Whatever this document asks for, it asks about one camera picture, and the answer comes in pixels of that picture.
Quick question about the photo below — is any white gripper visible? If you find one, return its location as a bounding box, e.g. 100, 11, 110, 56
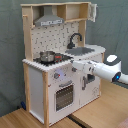
71, 60, 96, 76

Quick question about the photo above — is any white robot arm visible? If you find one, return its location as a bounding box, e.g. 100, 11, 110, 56
72, 55, 128, 85

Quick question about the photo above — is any wooden toy kitchen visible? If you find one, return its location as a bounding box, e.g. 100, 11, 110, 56
22, 2, 105, 128

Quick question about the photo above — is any grey ice dispenser panel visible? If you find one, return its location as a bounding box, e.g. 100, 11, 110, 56
87, 74, 95, 83

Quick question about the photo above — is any grey sink basin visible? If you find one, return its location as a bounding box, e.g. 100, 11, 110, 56
66, 47, 94, 56

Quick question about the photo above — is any black toy faucet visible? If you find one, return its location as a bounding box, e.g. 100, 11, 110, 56
67, 33, 82, 49

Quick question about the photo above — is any black stovetop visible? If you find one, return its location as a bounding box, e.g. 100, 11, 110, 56
35, 53, 70, 66

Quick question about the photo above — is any left red stove knob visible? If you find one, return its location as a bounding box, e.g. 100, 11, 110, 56
54, 73, 60, 79

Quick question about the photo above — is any small metal pot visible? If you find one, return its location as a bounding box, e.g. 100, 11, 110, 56
40, 51, 55, 62

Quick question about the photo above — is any grey range hood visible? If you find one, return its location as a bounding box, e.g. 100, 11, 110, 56
35, 5, 64, 27

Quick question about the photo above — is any grey cabinet door handle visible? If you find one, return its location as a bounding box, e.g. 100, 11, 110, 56
82, 76, 87, 90

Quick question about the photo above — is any oven door with handle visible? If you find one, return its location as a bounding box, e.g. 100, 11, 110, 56
55, 80, 74, 111

